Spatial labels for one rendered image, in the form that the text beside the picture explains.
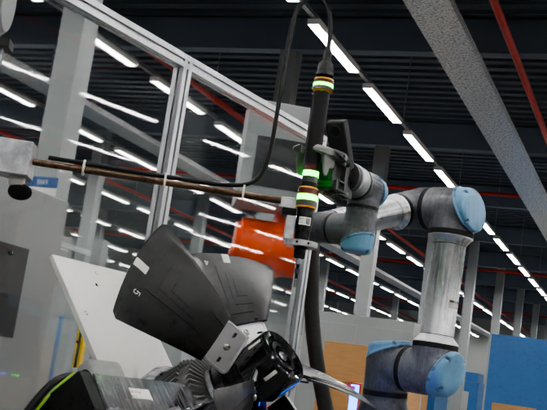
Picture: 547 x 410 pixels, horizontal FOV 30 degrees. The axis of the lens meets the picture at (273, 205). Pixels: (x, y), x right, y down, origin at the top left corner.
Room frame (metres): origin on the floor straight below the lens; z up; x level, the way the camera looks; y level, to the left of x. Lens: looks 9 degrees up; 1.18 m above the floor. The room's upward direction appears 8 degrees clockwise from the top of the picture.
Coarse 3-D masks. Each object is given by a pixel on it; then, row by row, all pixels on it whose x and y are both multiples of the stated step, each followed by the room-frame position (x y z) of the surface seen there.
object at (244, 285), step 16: (208, 256) 2.23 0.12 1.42; (208, 272) 2.20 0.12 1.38; (224, 272) 2.21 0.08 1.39; (240, 272) 2.22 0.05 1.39; (256, 272) 2.24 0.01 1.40; (272, 272) 2.27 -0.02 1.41; (224, 288) 2.17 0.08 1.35; (240, 288) 2.17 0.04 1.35; (256, 288) 2.19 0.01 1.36; (272, 288) 2.21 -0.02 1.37; (224, 304) 2.14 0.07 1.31; (240, 304) 2.14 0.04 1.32; (256, 304) 2.14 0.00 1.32; (240, 320) 2.11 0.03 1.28; (256, 320) 2.11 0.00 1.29
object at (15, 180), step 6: (12, 180) 2.07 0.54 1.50; (18, 180) 2.07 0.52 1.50; (24, 180) 2.08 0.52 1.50; (12, 186) 2.07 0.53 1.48; (18, 186) 2.06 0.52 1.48; (24, 186) 2.07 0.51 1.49; (12, 192) 2.06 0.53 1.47; (18, 192) 2.06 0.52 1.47; (24, 192) 2.07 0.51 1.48; (30, 192) 2.08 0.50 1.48; (18, 198) 2.07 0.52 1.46; (24, 198) 2.08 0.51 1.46
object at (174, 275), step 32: (160, 256) 1.90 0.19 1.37; (192, 256) 1.95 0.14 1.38; (128, 288) 1.84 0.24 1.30; (160, 288) 1.89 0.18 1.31; (192, 288) 1.93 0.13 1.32; (128, 320) 1.84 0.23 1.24; (160, 320) 1.89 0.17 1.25; (192, 320) 1.93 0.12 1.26; (224, 320) 1.97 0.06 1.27; (192, 352) 1.94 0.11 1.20
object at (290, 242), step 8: (288, 200) 2.10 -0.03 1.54; (280, 208) 2.13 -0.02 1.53; (288, 208) 2.09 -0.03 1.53; (288, 216) 2.10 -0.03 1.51; (288, 224) 2.10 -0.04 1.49; (288, 232) 2.10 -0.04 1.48; (288, 240) 2.09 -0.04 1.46; (296, 240) 2.08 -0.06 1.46; (304, 240) 2.08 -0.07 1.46; (312, 248) 2.11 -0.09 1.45
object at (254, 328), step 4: (248, 324) 2.11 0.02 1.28; (252, 324) 2.11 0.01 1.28; (256, 324) 2.11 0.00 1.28; (260, 324) 2.11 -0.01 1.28; (264, 324) 2.11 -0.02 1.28; (240, 328) 2.10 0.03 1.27; (244, 328) 2.10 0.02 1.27; (248, 328) 2.10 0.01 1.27; (252, 328) 2.10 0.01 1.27; (256, 328) 2.10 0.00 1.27; (260, 328) 2.10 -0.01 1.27; (264, 328) 2.10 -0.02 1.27; (252, 332) 2.09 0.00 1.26; (256, 332) 2.09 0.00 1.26; (248, 336) 2.08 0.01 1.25; (252, 336) 2.08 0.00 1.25; (256, 336) 2.08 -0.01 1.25; (248, 340) 2.08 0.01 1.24
